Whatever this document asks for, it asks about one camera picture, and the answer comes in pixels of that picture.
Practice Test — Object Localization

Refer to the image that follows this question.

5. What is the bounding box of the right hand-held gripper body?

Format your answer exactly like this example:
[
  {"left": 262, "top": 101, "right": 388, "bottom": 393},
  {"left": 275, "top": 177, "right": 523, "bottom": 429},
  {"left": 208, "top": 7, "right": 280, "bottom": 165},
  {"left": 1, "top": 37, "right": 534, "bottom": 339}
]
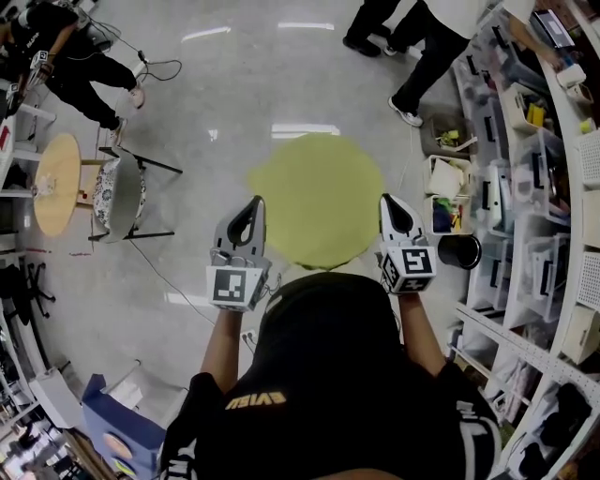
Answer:
[{"left": 374, "top": 233, "right": 439, "bottom": 297}]

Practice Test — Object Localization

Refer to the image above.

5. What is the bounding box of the person's black shirt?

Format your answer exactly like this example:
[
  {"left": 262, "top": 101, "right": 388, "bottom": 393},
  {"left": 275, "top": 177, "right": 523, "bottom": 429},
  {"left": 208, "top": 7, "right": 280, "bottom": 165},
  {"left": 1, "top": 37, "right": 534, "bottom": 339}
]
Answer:
[{"left": 158, "top": 272, "right": 503, "bottom": 480}]

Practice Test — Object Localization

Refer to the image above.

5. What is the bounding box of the yellow-green cloth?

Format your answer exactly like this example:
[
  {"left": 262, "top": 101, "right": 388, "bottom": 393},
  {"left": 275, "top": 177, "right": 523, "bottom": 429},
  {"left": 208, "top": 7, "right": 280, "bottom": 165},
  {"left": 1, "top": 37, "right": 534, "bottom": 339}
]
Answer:
[{"left": 247, "top": 132, "right": 387, "bottom": 273}]

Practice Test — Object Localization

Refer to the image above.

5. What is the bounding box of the black floor cable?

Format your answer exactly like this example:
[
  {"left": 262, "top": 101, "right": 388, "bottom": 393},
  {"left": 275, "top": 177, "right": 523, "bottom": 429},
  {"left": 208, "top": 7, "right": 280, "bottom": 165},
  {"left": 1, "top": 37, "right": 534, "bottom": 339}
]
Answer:
[{"left": 127, "top": 238, "right": 218, "bottom": 325}]

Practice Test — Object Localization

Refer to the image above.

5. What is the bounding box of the grey looped floor cable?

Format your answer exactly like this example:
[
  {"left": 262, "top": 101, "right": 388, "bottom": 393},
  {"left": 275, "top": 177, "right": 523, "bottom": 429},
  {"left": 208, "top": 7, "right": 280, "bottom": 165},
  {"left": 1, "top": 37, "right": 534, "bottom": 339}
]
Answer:
[{"left": 87, "top": 12, "right": 184, "bottom": 84}]

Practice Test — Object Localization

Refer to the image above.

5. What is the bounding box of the dark grey storage bin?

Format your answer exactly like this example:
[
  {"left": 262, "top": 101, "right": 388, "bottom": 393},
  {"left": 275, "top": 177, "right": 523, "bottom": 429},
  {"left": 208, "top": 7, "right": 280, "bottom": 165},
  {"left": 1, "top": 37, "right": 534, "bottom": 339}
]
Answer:
[{"left": 418, "top": 113, "right": 478, "bottom": 158}]

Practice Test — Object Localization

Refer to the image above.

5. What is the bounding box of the white plastic box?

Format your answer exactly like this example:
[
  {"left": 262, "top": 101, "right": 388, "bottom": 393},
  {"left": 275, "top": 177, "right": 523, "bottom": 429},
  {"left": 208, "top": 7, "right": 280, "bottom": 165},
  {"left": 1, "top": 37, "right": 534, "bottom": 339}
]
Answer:
[{"left": 28, "top": 367, "right": 86, "bottom": 430}]

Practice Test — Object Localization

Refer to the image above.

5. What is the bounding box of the beige bin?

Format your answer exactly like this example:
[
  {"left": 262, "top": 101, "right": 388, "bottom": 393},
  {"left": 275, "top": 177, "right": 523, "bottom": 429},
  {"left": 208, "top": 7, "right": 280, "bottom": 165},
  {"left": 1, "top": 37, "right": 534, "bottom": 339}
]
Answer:
[{"left": 498, "top": 82, "right": 550, "bottom": 136}]

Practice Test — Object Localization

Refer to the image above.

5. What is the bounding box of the small white box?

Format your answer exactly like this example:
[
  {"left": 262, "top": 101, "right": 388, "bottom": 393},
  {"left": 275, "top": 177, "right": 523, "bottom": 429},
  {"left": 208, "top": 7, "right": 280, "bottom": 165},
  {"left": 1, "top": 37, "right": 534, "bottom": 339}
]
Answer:
[{"left": 556, "top": 62, "right": 588, "bottom": 90}]

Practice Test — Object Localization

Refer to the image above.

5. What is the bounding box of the black round bin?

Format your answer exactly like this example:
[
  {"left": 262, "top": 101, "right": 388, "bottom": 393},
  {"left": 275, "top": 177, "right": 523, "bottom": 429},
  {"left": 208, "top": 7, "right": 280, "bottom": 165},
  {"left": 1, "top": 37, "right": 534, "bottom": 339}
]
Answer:
[{"left": 435, "top": 233, "right": 484, "bottom": 272}]

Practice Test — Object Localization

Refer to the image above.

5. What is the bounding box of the pink cloth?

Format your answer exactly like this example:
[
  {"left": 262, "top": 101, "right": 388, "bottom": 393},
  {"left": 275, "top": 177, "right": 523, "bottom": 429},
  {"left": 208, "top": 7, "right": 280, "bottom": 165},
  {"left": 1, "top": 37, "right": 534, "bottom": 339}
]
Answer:
[{"left": 491, "top": 357, "right": 534, "bottom": 414}]

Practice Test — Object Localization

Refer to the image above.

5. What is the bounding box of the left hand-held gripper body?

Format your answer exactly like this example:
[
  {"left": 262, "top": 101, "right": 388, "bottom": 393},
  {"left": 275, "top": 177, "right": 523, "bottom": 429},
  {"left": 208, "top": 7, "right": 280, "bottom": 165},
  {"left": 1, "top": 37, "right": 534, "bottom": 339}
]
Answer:
[{"left": 205, "top": 243, "right": 274, "bottom": 313}]

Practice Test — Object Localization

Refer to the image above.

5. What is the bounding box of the round wooden table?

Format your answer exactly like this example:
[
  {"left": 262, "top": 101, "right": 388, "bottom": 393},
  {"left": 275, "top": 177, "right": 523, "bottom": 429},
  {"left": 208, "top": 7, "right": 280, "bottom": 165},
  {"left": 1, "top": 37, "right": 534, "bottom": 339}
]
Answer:
[{"left": 33, "top": 132, "right": 83, "bottom": 237}]

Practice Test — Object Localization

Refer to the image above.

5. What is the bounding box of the floral seat cushion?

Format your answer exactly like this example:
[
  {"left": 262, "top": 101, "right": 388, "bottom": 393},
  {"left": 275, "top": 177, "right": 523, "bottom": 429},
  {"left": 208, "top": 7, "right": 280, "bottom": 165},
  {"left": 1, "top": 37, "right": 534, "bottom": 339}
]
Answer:
[{"left": 92, "top": 157, "right": 147, "bottom": 232}]

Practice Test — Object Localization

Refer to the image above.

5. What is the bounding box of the blue cardboard box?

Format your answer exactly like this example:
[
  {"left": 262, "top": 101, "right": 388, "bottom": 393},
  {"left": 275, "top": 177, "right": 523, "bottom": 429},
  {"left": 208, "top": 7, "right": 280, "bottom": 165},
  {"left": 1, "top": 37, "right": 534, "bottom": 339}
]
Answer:
[{"left": 81, "top": 372, "right": 169, "bottom": 478}]

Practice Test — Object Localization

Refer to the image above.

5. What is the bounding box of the white floor cable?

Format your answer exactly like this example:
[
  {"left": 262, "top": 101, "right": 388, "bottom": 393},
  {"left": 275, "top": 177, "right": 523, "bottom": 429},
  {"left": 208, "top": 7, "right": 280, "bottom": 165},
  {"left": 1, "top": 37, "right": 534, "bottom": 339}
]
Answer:
[{"left": 397, "top": 123, "right": 416, "bottom": 194}]

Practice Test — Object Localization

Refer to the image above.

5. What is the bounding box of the white metal shelving rack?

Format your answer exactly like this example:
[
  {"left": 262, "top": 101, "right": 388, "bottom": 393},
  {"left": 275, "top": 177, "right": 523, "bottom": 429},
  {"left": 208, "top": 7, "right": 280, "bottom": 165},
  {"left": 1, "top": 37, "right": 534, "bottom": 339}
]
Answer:
[{"left": 449, "top": 0, "right": 600, "bottom": 480}]

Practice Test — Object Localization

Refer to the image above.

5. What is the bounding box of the black tablet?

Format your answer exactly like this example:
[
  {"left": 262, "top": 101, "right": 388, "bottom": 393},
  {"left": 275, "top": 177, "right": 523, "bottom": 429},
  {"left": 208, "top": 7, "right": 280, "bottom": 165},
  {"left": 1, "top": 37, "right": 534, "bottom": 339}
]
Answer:
[{"left": 531, "top": 8, "right": 577, "bottom": 51}]

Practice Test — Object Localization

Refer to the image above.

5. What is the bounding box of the row of clear storage boxes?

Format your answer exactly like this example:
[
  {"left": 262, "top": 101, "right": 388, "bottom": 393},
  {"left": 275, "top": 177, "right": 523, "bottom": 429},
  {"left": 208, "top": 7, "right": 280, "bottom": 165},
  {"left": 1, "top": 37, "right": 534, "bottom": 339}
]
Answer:
[{"left": 453, "top": 22, "right": 578, "bottom": 330}]

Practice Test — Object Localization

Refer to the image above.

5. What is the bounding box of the grey chair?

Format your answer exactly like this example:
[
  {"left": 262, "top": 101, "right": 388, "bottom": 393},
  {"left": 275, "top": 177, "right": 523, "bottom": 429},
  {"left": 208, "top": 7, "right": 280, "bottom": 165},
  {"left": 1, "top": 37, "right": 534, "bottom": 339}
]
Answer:
[{"left": 87, "top": 145, "right": 185, "bottom": 245}]

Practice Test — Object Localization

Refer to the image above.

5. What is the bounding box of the person's left forearm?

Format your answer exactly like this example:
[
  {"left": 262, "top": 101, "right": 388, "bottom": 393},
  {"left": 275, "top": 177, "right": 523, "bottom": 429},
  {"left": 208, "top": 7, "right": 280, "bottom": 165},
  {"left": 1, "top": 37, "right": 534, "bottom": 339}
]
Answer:
[{"left": 200, "top": 306, "right": 246, "bottom": 396}]

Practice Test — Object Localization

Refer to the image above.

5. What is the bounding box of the person's right forearm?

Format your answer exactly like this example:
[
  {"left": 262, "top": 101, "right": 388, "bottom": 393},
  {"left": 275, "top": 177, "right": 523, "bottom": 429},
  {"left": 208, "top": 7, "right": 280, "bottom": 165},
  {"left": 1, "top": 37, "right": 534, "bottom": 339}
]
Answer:
[{"left": 397, "top": 290, "right": 447, "bottom": 379}]

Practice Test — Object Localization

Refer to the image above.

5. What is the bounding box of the black office chair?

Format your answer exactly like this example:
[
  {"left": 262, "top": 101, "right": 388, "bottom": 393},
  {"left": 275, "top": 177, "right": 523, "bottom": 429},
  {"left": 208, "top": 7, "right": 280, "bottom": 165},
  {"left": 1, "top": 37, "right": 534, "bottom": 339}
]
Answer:
[{"left": 0, "top": 262, "right": 57, "bottom": 325}]

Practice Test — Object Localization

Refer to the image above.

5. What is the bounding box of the white bin with white bag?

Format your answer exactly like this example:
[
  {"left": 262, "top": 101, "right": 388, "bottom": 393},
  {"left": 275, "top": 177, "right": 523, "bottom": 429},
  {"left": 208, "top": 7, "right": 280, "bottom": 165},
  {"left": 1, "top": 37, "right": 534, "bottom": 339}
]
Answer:
[{"left": 423, "top": 155, "right": 473, "bottom": 199}]

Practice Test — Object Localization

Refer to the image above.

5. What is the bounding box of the white side table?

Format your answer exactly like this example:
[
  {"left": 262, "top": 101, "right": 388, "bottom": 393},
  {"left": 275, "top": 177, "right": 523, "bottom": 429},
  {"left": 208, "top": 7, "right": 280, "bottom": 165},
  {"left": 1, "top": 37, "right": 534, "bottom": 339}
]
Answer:
[{"left": 0, "top": 102, "right": 58, "bottom": 199}]

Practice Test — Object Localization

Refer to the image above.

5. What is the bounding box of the black bag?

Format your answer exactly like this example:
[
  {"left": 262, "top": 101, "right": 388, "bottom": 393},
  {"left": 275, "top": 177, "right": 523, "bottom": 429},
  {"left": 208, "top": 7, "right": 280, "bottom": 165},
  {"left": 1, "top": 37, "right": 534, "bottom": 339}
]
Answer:
[{"left": 538, "top": 382, "right": 595, "bottom": 447}]

